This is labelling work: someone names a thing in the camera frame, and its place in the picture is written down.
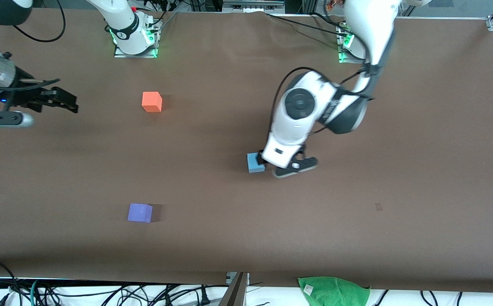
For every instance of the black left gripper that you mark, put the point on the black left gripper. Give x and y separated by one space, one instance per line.
302 149

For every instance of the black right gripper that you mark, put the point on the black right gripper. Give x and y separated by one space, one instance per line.
26 95

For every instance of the blue foam block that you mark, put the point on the blue foam block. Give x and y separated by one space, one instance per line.
253 163

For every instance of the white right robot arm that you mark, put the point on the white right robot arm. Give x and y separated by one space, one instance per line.
123 21

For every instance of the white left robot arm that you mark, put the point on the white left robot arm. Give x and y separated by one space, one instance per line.
301 127

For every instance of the orange foam block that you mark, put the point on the orange foam block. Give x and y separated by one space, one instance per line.
151 102

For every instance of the purple foam block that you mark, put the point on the purple foam block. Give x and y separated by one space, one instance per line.
139 212

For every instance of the brown table cover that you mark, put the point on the brown table cover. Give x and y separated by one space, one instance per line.
246 233

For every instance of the green cloth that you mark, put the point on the green cloth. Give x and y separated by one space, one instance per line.
333 291

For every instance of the grey metal equipment box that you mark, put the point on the grey metal equipment box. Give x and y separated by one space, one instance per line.
252 5

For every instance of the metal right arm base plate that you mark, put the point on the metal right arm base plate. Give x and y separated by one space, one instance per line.
121 54

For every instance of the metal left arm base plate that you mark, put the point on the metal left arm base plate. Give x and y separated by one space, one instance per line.
345 59

